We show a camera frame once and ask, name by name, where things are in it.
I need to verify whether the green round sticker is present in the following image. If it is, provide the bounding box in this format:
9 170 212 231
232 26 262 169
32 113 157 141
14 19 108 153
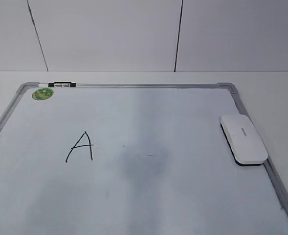
32 88 54 101

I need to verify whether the white whiteboard with grey frame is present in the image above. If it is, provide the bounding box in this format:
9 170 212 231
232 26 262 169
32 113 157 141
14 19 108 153
0 83 288 235

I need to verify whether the white whiteboard eraser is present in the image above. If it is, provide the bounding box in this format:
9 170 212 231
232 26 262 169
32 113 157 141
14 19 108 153
220 114 268 166

